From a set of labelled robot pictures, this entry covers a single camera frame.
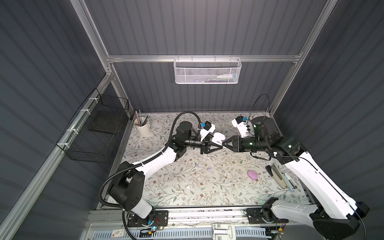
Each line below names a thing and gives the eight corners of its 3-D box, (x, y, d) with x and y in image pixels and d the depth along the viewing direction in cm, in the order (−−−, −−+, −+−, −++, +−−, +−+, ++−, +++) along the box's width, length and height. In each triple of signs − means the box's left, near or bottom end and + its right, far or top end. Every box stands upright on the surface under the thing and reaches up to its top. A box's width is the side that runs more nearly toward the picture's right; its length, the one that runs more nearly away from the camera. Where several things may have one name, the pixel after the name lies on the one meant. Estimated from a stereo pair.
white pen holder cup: (137, 136, 108) (132, 126, 100) (140, 126, 114) (135, 116, 105) (150, 136, 108) (146, 126, 99) (152, 126, 114) (149, 116, 105)
